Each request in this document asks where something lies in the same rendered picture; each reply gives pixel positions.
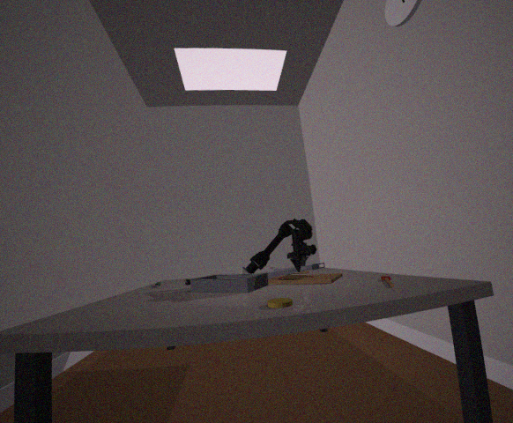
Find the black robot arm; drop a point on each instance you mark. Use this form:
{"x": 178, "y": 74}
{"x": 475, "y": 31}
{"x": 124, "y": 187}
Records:
{"x": 303, "y": 234}

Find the wooden board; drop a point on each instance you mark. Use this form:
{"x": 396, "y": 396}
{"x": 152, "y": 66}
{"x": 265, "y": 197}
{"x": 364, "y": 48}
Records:
{"x": 305, "y": 279}

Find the yellow flat disc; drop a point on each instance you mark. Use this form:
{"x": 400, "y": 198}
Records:
{"x": 280, "y": 303}

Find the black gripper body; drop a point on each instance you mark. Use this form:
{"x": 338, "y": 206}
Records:
{"x": 297, "y": 251}

